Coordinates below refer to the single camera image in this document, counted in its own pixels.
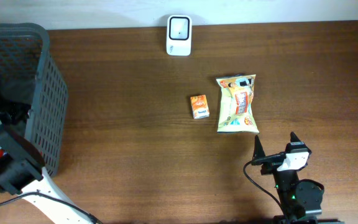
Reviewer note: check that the white barcode scanner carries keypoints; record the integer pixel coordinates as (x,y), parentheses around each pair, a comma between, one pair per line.
(179,34)

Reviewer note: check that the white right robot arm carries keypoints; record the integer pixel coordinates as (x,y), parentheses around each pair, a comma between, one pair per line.
(299,200)

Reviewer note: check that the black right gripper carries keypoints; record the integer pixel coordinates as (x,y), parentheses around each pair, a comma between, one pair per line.
(271,162)

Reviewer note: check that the yellow snack bag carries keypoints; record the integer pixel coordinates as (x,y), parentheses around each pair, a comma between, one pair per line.
(235,114)

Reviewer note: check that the grey plastic basket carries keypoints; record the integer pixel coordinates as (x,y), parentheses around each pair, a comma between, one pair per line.
(28,74)

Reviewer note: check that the orange tissue pack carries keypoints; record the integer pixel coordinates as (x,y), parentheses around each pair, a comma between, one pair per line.
(199,106)

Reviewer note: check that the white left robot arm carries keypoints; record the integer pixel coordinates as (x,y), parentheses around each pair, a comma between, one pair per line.
(23,174)

